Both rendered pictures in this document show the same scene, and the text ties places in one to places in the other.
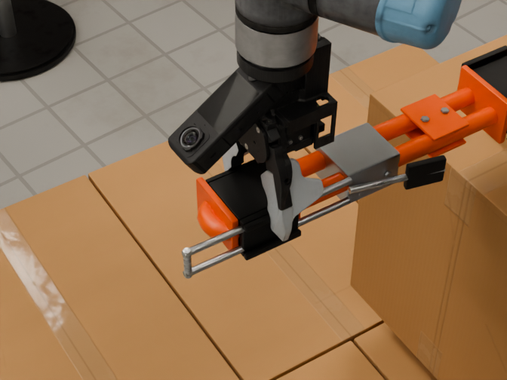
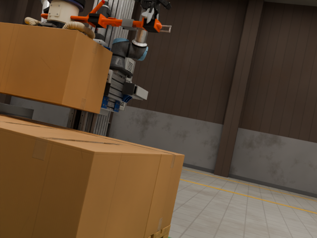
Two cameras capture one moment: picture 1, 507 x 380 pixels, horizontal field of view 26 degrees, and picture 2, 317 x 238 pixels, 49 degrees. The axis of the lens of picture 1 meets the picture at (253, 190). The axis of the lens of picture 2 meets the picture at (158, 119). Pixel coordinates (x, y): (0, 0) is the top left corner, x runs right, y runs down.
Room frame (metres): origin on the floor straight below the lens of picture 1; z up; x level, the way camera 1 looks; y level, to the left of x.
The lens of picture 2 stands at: (1.81, 1.59, 0.64)
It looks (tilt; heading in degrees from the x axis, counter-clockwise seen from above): 2 degrees up; 233
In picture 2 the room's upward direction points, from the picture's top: 12 degrees clockwise
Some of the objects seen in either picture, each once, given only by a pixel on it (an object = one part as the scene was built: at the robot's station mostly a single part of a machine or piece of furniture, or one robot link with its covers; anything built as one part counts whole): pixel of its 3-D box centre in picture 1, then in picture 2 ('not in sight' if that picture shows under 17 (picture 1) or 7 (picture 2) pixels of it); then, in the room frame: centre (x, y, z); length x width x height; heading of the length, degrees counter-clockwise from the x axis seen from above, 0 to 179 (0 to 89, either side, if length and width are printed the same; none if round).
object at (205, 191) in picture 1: (248, 201); (151, 25); (0.81, 0.01, 1.20); 0.08 x 0.07 x 0.05; 122
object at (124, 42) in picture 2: not in sight; (120, 47); (0.57, -0.72, 1.20); 0.13 x 0.12 x 0.14; 152
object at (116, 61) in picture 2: not in sight; (116, 62); (0.58, -0.72, 1.09); 0.15 x 0.15 x 0.10
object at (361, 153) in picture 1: (356, 163); (129, 24); (0.87, -0.11, 1.20); 0.07 x 0.07 x 0.04; 32
